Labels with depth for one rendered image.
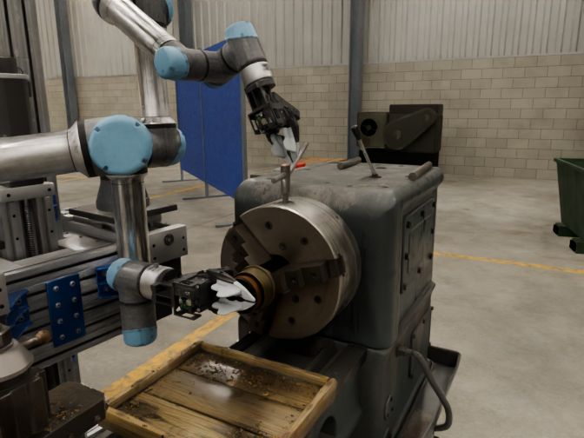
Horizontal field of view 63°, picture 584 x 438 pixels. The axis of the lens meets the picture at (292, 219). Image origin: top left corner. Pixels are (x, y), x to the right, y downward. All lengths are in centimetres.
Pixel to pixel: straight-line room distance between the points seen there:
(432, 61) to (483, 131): 185
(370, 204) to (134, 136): 54
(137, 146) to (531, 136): 1014
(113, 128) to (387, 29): 1065
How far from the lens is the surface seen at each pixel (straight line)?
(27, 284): 132
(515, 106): 1081
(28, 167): 103
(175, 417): 98
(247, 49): 120
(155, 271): 103
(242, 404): 99
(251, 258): 102
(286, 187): 105
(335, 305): 103
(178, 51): 119
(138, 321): 111
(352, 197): 114
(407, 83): 1116
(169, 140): 151
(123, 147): 99
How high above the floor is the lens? 145
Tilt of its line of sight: 13 degrees down
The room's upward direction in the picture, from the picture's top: straight up
